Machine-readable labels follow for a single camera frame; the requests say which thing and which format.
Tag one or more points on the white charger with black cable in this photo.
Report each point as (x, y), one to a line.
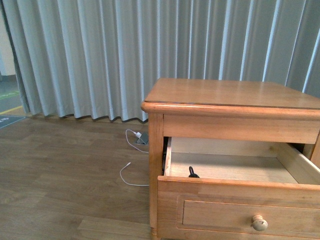
(192, 174)

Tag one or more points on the wooden drawer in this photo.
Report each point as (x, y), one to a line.
(246, 190)

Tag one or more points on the wooden two-drawer nightstand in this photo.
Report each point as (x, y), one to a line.
(226, 110)

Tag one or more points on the grey floor socket box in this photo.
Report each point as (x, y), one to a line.
(142, 139)

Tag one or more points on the grey pleated curtain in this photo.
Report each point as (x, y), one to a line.
(101, 58)

